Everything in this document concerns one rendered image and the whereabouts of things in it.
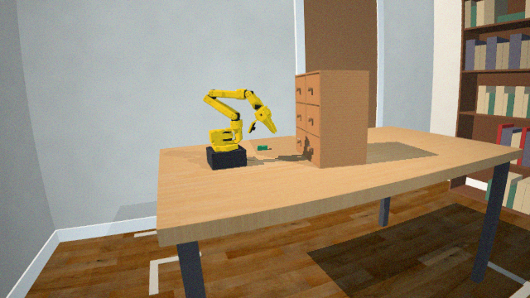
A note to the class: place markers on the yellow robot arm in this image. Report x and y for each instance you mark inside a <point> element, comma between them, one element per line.
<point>222,140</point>

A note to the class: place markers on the brown wooden chest of drawers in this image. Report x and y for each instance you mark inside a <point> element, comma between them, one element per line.
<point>344,115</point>

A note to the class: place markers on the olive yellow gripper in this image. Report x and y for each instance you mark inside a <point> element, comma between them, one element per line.
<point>264,116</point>

